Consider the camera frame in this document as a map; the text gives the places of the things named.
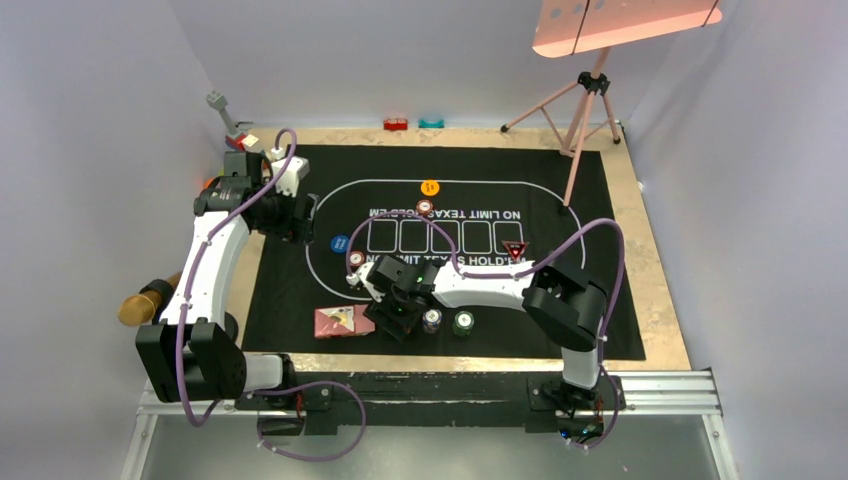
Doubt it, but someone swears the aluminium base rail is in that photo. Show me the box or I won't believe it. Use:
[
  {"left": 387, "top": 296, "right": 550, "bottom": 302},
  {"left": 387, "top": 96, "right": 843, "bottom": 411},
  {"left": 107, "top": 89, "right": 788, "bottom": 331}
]
[{"left": 121, "top": 371, "right": 739, "bottom": 479}]

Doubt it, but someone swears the black poker table mat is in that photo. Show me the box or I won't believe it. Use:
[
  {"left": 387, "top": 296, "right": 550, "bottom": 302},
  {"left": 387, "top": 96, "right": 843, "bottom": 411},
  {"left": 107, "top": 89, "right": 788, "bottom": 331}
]
[{"left": 242, "top": 145, "right": 613, "bottom": 359}]

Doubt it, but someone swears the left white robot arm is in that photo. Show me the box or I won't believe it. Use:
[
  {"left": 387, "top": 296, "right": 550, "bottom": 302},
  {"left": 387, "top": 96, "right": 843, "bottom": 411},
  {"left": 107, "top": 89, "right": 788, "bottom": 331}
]
[{"left": 135, "top": 149, "right": 319, "bottom": 409}]

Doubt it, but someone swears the colourful toy block train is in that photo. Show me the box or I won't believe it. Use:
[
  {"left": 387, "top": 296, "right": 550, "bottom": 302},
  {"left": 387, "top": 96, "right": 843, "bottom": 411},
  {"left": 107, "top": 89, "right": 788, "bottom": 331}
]
[{"left": 225, "top": 133, "right": 263, "bottom": 153}]

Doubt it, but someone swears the pink music stand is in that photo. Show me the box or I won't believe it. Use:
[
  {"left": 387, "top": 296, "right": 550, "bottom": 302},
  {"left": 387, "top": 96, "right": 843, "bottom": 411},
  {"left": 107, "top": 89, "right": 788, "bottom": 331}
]
[{"left": 500, "top": 0, "right": 724, "bottom": 208}]

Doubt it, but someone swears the green poker chip stack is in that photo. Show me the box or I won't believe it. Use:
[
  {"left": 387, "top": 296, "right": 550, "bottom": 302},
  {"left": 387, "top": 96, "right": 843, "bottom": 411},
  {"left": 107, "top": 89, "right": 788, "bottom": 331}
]
[{"left": 452, "top": 311, "right": 475, "bottom": 337}]

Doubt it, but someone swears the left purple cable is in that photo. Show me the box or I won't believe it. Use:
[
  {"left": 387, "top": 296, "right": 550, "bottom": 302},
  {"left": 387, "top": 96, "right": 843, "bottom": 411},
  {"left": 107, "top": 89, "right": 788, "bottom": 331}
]
[{"left": 174, "top": 127, "right": 367, "bottom": 464}]

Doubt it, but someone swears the red triangular button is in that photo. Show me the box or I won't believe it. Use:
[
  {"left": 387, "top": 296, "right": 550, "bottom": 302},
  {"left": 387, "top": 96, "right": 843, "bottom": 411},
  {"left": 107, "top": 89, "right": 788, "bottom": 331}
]
[{"left": 502, "top": 240, "right": 528, "bottom": 262}]

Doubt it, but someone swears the red small block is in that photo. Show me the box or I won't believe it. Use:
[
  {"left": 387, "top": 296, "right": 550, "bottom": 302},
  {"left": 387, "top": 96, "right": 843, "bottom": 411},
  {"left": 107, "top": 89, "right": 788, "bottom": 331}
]
[{"left": 382, "top": 117, "right": 409, "bottom": 131}]

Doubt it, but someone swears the teal small block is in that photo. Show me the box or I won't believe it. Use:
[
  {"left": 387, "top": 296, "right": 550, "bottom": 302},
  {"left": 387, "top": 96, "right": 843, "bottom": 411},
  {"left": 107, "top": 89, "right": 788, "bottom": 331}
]
[{"left": 418, "top": 117, "right": 445, "bottom": 129}]

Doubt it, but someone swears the gold microphone on stand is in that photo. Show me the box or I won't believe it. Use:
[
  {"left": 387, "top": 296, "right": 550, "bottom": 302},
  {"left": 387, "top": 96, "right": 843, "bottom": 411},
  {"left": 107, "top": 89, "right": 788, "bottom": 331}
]
[{"left": 117, "top": 272, "right": 181, "bottom": 327}]

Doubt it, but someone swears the red poker chip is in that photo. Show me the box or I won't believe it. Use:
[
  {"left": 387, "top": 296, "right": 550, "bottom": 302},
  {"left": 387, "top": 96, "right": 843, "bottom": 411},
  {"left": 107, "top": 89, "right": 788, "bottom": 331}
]
[
  {"left": 348, "top": 250, "right": 367, "bottom": 267},
  {"left": 416, "top": 199, "right": 434, "bottom": 216}
]

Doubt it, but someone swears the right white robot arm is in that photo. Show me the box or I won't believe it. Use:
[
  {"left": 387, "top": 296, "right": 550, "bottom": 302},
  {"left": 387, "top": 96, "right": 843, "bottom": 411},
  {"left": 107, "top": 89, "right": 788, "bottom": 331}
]
[{"left": 345, "top": 255, "right": 609, "bottom": 407}]

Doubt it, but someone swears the red poker chip top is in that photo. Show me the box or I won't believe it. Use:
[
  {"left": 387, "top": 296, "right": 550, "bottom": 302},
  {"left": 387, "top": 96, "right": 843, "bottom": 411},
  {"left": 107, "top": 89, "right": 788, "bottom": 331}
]
[{"left": 416, "top": 199, "right": 434, "bottom": 216}]

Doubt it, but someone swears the orange round button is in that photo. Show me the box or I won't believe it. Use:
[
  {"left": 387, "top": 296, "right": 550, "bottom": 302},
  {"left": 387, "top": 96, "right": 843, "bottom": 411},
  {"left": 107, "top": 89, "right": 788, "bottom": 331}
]
[{"left": 420, "top": 179, "right": 441, "bottom": 197}]

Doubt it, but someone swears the pink playing card box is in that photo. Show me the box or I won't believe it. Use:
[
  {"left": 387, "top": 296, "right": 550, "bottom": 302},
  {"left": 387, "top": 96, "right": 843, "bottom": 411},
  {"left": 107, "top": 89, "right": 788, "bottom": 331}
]
[{"left": 313, "top": 304, "right": 376, "bottom": 339}]

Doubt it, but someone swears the blue poker chip stack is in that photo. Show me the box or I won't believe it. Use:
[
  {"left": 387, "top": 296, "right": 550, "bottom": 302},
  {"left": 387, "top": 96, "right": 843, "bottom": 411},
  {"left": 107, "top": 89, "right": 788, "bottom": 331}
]
[{"left": 422, "top": 309, "right": 443, "bottom": 334}]

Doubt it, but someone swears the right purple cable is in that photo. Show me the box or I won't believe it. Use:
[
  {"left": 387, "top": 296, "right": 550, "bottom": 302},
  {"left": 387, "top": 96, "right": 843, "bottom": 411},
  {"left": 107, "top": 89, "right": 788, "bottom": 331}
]
[{"left": 345, "top": 211, "right": 627, "bottom": 452}]

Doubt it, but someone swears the purple cable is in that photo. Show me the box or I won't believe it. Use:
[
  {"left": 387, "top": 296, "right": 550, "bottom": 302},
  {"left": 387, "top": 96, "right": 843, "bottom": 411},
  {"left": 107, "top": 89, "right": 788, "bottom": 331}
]
[
  {"left": 345, "top": 211, "right": 627, "bottom": 452},
  {"left": 174, "top": 127, "right": 367, "bottom": 464}
]

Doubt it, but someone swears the blue round dealer button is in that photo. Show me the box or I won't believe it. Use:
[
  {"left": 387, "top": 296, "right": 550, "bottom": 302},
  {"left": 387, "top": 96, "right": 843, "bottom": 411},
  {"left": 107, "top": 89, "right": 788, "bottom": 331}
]
[{"left": 330, "top": 235, "right": 351, "bottom": 254}]

